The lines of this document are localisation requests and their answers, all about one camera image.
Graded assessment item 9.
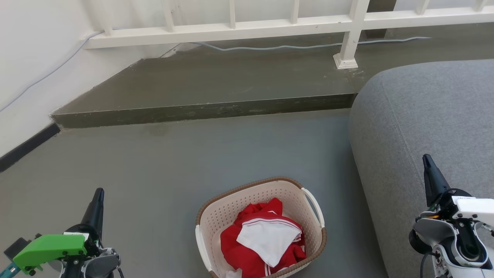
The red and white garment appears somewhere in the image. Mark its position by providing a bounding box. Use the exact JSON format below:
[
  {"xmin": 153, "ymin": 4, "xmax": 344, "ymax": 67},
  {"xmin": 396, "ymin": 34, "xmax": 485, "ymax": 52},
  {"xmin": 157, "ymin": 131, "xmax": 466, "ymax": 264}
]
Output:
[{"xmin": 220, "ymin": 198, "xmax": 307, "ymax": 278}]

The white railing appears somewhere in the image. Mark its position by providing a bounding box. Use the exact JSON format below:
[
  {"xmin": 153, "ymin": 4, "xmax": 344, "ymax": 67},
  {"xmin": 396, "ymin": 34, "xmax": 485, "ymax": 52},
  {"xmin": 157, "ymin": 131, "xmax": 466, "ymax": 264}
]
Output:
[{"xmin": 83, "ymin": 0, "xmax": 494, "ymax": 70}]

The black baseboard strip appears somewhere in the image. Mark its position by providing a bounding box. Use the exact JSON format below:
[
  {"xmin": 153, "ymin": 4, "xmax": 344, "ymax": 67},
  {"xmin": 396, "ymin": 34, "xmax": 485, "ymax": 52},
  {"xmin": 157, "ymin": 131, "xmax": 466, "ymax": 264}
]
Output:
[{"xmin": 0, "ymin": 122, "xmax": 61, "ymax": 173}]

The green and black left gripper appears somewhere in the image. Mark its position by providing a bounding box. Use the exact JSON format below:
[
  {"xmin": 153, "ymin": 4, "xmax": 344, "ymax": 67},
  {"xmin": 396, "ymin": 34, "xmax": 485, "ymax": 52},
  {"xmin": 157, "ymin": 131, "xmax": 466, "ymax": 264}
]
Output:
[{"xmin": 3, "ymin": 188, "xmax": 105, "ymax": 278}]

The beige perforated plastic laundry basket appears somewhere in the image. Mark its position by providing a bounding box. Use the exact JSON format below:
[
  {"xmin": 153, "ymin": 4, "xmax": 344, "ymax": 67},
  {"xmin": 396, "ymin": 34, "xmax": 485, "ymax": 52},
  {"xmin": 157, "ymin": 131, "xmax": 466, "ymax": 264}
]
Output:
[{"xmin": 195, "ymin": 177, "xmax": 327, "ymax": 278}]

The grey fabric sofa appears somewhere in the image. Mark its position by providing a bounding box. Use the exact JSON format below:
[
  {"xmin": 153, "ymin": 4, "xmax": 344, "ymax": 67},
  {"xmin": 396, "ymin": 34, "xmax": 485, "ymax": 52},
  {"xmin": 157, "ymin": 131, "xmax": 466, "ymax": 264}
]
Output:
[{"xmin": 349, "ymin": 59, "xmax": 494, "ymax": 278}]

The thin light grey cable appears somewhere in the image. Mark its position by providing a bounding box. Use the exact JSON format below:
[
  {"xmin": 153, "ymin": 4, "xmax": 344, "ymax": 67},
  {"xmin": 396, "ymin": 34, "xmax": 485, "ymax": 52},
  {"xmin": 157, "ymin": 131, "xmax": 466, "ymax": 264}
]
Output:
[{"xmin": 0, "ymin": 31, "xmax": 431, "ymax": 113}]

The grey white right gripper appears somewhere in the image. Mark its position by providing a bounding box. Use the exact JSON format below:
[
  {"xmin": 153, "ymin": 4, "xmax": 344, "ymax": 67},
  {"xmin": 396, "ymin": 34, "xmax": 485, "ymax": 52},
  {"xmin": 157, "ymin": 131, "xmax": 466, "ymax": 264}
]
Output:
[{"xmin": 414, "ymin": 154, "xmax": 494, "ymax": 271}]

